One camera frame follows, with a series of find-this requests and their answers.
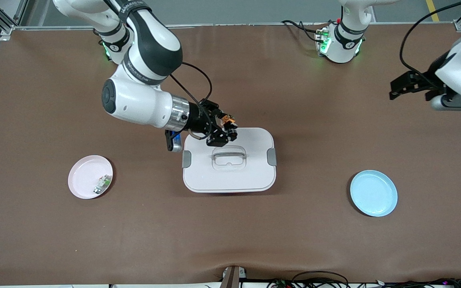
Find orange push button switch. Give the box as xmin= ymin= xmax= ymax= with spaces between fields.
xmin=219 ymin=113 xmax=239 ymax=141

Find white lidded box grey latches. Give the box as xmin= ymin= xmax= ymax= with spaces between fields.
xmin=182 ymin=127 xmax=278 ymax=194

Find light blue round plate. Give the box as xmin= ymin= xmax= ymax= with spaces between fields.
xmin=349 ymin=170 xmax=398 ymax=218

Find pale pink round plate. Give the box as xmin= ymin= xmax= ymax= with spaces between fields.
xmin=68 ymin=155 xmax=114 ymax=200

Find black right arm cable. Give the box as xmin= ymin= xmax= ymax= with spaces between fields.
xmin=168 ymin=62 xmax=214 ymax=140

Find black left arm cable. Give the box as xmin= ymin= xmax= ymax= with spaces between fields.
xmin=399 ymin=0 xmax=461 ymax=80

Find silver table edge rail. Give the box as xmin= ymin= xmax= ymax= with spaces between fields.
xmin=12 ymin=22 xmax=455 ymax=31

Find black arm base cable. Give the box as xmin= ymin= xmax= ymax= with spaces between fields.
xmin=281 ymin=19 xmax=324 ymax=43

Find green push button switch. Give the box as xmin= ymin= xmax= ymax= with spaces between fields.
xmin=93 ymin=174 xmax=113 ymax=196

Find metal bracket at table edge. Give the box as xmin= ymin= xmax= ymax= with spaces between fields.
xmin=220 ymin=265 xmax=248 ymax=288

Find black cable loop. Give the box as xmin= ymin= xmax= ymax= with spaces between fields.
xmin=292 ymin=270 xmax=350 ymax=288

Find bundle of dark cables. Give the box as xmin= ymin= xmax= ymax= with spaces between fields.
xmin=373 ymin=278 xmax=461 ymax=288

